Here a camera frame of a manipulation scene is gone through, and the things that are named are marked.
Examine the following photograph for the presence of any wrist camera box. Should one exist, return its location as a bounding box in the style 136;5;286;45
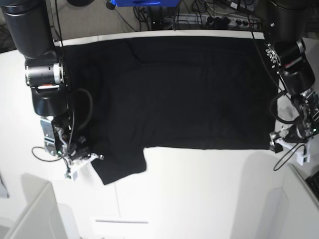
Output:
296;147;311;166
64;169;78;182

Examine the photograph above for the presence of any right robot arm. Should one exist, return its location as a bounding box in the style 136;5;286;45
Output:
0;0;104;174

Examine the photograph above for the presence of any black T-shirt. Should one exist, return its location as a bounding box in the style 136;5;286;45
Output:
64;36;278;185

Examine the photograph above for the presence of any white left side panel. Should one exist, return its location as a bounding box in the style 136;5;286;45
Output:
4;182;68;239

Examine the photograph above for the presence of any white panel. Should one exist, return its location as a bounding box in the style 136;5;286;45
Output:
4;182;68;239
264;163;319;239

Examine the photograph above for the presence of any blue box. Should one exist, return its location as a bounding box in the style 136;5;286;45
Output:
106;0;180;10

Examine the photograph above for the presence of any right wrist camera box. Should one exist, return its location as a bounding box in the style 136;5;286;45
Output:
64;169;78;182

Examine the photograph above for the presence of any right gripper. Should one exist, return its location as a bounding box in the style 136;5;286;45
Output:
61;135;104;172

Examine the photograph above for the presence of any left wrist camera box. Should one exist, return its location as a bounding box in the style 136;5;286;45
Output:
296;147;311;166

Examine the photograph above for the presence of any black device with lights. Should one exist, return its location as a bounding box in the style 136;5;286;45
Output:
148;6;176;24

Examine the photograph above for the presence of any white right side panel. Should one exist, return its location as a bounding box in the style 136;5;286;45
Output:
264;163;319;239

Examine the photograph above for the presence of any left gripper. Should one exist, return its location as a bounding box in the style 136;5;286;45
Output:
269;124;309;153

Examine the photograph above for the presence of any white power strip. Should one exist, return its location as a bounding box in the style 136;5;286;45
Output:
164;13;262;30

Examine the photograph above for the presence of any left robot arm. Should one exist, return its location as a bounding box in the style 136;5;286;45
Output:
266;0;319;153

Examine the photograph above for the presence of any black keyboard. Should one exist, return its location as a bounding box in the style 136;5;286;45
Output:
306;172;319;199

